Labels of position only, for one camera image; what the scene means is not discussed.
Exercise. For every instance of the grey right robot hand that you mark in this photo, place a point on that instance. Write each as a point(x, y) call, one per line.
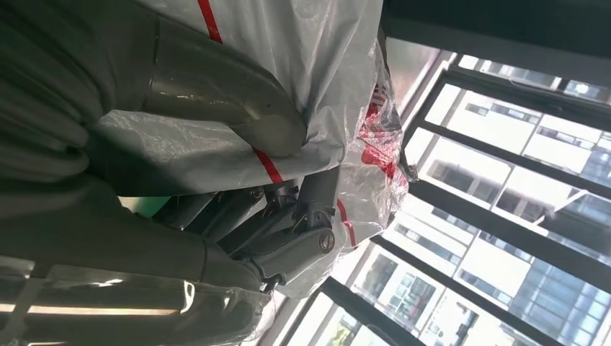
point(224, 90)

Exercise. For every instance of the green conveyor belt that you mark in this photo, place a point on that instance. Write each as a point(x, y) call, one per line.
point(148, 206)

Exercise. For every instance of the black window frame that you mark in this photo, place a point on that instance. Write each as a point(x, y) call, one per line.
point(506, 231)

